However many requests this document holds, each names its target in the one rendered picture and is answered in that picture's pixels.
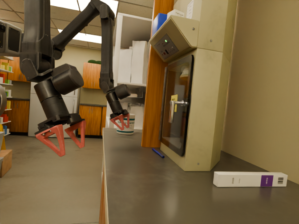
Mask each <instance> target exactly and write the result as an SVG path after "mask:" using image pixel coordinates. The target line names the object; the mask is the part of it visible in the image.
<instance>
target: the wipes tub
mask: <svg viewBox="0 0 299 224"><path fill-rule="evenodd" d="M134 122H135V114H130V113H129V128H126V127H125V126H124V130H121V129H120V128H119V127H117V133H118V134H123V135H132V134H133V132H134ZM124 123H125V124H126V125H127V117H126V118H124ZM117 124H118V125H119V126H120V127H122V125H121V121H120V120H117Z"/></svg>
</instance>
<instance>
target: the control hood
mask: <svg viewBox="0 0 299 224"><path fill-rule="evenodd" d="M198 29H199V21H198V20H193V19H189V18H184V17H180V16H174V15H170V16H169V18H168V19H167V20H166V21H165V22H164V24H163V25H162V26H161V27H160V28H159V29H158V30H157V32H156V33H155V34H154V35H153V37H152V38H151V39H150V40H149V43H150V44H151V46H152V47H153V48H154V50H155V51H156V52H157V54H158V55H159V56H160V58H161V59H162V60H163V62H166V63H168V62H170V61H172V60H174V59H176V58H178V57H180V56H182V55H183V54H185V53H187V52H189V51H191V50H193V49H195V48H196V47H197V41H198ZM165 34H167V35H168V36H169V38H170V39H171V40H172V42H173V43H174V44H175V46H176V47H177V49H178V50H179V51H178V52H176V53H175V54H173V55H171V56H170V57H168V58H166V59H163V57H162V56H161V54H160V53H159V52H158V50H157V49H156V48H155V46H154V45H155V44H156V43H157V42H158V41H159V40H160V39H161V38H162V37H163V36H164V35H165Z"/></svg>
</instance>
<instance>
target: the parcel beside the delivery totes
mask: <svg viewBox="0 0 299 224"><path fill-rule="evenodd" d="M0 157H4V158H3V161H2V164H1V169H0V178H2V177H3V176H4V175H5V174H6V173H7V171H8V170H9V169H10V168H11V167H12V150H1V151H0Z"/></svg>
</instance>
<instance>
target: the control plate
mask: <svg viewBox="0 0 299 224"><path fill-rule="evenodd" d="M165 40H166V41H167V42H166V41H165ZM162 43H163V44H162ZM154 46H155V48H156V49H157V50H158V52H159V53H160V54H161V56H162V57H163V59H166V58H168V57H170V56H171V55H173V54H175V53H176V52H178V51H179V50H178V49H177V47H176V46H175V44H174V43H173V42H172V40H171V39H170V38H169V36H168V35H167V34H165V35H164V36H163V37H162V38H161V39H160V40H159V41H158V42H157V43H156V44H155V45H154ZM172 47H173V48H172ZM170 48H171V50H170ZM168 49H169V51H168ZM165 50H167V52H168V53H169V54H167V53H166V52H165ZM163 52H164V53H165V55H164V54H163ZM162 54H163V55H162Z"/></svg>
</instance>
